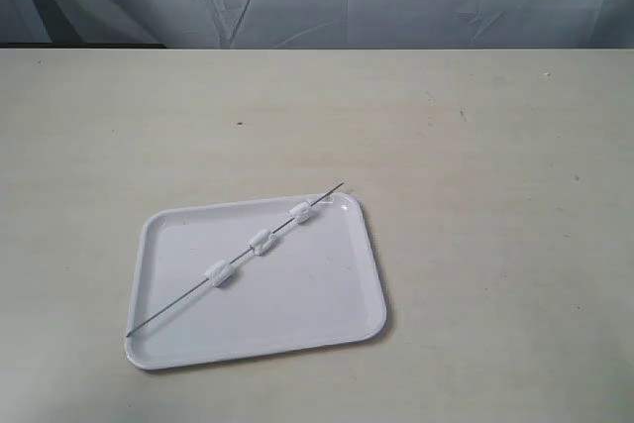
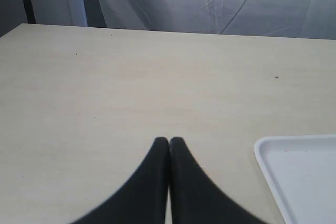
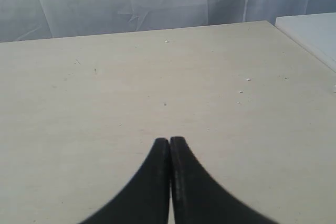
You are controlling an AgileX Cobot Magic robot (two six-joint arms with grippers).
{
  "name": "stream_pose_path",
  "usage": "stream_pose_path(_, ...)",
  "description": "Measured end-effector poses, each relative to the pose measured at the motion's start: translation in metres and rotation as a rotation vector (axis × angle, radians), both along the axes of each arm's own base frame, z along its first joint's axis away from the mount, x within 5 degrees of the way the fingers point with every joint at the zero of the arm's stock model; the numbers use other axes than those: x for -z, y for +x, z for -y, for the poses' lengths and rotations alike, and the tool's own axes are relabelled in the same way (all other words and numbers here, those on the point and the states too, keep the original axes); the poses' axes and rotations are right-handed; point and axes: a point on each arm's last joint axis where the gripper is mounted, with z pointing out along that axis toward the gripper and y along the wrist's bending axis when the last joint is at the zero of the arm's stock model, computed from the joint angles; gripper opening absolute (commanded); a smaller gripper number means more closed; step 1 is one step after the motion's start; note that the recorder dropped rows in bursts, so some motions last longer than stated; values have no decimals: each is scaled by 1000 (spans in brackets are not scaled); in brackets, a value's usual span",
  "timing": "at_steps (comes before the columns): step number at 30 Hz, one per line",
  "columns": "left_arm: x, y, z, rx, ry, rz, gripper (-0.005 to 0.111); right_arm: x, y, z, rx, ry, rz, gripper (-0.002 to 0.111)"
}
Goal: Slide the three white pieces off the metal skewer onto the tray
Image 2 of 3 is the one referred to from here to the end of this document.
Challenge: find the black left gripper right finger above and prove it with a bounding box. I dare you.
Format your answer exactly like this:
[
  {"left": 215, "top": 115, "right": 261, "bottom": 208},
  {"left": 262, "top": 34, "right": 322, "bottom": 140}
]
[{"left": 170, "top": 137, "right": 264, "bottom": 223}]

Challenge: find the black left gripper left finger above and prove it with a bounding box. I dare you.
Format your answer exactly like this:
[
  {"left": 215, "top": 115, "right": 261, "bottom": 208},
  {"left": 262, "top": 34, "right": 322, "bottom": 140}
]
[{"left": 74, "top": 137, "right": 169, "bottom": 223}]

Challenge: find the white plastic tray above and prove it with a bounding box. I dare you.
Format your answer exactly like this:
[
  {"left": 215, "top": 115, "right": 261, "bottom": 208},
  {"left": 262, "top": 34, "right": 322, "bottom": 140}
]
[{"left": 254, "top": 135, "right": 335, "bottom": 223}]

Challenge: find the white backdrop curtain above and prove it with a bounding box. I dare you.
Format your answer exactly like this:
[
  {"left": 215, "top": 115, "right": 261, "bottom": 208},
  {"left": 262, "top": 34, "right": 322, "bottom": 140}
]
[{"left": 33, "top": 0, "right": 335, "bottom": 39}]

